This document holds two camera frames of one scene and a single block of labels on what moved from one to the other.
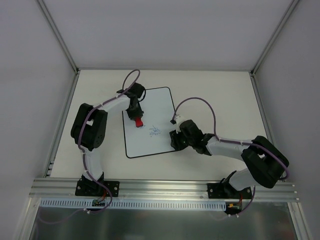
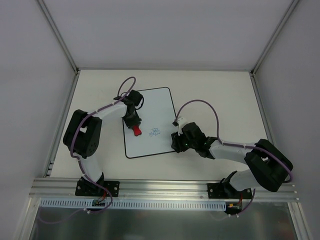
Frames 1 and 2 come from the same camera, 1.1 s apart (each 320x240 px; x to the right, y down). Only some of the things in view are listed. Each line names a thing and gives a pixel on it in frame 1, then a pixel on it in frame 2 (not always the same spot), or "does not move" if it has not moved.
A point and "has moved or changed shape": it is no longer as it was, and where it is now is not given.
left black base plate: [95, 188] does not move
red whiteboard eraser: [138, 122] has moved or changed shape
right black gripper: [176, 139] does not move
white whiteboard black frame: [155, 135] does not move
